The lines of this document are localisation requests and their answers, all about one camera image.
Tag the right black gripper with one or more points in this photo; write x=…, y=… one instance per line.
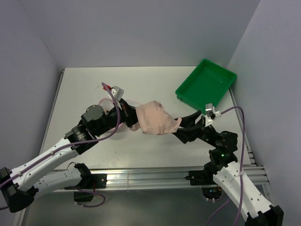
x=190, y=132

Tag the aluminium mounting rail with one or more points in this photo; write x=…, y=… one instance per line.
x=146, y=178

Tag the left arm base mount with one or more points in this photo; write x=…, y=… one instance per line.
x=86, y=190

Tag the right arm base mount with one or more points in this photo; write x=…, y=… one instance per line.
x=210, y=190

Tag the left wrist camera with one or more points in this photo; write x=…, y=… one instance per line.
x=114, y=91

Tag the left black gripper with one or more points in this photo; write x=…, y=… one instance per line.
x=128, y=113

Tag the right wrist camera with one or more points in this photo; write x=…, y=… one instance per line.
x=211, y=114

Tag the green plastic tray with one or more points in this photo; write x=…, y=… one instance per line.
x=206, y=84

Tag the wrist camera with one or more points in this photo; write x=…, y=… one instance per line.
x=211, y=114
x=114, y=91

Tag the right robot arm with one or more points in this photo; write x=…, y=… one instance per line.
x=226, y=171

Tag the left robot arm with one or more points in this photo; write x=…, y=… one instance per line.
x=22, y=185

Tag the pink bra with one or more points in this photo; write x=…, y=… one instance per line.
x=154, y=120

